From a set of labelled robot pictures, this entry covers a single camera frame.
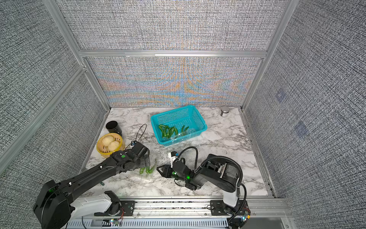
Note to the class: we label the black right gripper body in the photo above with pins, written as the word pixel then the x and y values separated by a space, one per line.
pixel 175 175

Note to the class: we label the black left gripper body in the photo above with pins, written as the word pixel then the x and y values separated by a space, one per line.
pixel 142 163

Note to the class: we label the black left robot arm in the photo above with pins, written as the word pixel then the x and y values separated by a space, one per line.
pixel 53 206

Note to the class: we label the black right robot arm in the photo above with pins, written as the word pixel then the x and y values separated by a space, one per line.
pixel 223 172

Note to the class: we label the yellow bamboo steamer basket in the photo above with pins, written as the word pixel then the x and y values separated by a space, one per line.
pixel 103 150

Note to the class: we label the pale steamed bun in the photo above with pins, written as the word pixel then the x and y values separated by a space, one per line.
pixel 107 140

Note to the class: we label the black mug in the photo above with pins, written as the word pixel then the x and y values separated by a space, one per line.
pixel 113 127

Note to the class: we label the teal plastic basket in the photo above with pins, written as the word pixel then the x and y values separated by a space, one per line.
pixel 183 116

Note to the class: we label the small metal tin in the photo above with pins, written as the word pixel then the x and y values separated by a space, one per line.
pixel 224 111

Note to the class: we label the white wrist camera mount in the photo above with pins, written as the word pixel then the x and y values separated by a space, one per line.
pixel 173 157

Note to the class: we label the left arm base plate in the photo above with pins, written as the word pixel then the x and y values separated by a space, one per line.
pixel 125 207

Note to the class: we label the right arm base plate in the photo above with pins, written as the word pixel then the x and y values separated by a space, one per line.
pixel 217 208

